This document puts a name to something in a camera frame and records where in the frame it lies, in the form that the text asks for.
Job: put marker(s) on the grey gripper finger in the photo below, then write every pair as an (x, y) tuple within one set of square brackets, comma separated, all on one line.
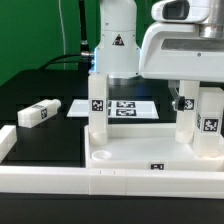
[(178, 102)]

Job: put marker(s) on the white desk tabletop tray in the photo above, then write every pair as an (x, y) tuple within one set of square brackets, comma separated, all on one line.
[(147, 147)]

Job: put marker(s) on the white U-shaped obstacle fence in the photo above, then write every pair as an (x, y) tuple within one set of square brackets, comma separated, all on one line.
[(106, 181)]

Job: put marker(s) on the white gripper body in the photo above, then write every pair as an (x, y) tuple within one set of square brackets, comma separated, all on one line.
[(176, 52)]

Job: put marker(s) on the white marker base plate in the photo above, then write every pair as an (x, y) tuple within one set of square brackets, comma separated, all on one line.
[(118, 109)]

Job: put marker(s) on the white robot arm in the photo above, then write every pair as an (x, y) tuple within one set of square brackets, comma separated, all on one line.
[(117, 53)]

